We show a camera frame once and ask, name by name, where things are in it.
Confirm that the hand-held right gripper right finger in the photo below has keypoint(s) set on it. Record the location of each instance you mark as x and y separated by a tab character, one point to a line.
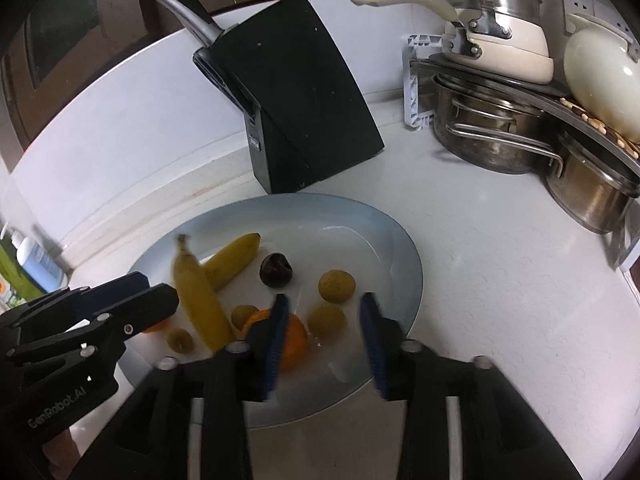
375	350

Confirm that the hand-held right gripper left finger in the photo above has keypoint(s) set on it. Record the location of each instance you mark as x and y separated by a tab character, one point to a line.
272	350

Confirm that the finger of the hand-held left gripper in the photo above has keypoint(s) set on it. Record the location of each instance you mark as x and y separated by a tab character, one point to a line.
150	305
115	290

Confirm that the orange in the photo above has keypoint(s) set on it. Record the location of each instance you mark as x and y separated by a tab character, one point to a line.
295	345

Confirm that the brown longan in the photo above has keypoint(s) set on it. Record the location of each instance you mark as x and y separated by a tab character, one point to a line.
242	316
180	339
337	286
327	320

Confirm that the yellow banana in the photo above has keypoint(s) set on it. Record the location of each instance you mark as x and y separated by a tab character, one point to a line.
235	257
200	300

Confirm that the light blue oval plate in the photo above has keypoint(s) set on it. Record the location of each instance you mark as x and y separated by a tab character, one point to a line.
350	240

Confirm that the white blue pump bottle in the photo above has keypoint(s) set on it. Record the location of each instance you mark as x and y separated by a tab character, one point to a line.
37	260

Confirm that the green dish soap bottle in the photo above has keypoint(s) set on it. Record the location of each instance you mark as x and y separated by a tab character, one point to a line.
10	280

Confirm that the wide steel pot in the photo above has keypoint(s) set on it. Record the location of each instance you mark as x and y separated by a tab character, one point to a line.
485	140

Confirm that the black knife block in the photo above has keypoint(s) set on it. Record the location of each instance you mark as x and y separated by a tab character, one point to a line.
300	100

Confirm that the deep steel pot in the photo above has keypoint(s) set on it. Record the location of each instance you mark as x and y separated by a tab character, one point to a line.
585	195

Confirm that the white pot rack shelf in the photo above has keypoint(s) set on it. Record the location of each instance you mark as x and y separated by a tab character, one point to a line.
415	85

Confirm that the cream saucepan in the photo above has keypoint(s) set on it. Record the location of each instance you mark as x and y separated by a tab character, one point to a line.
510	55

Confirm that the white ceramic pot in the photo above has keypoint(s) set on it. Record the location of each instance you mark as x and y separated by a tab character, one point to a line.
600	70

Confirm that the white wall sockets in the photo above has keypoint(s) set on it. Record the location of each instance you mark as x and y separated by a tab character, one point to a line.
582	5

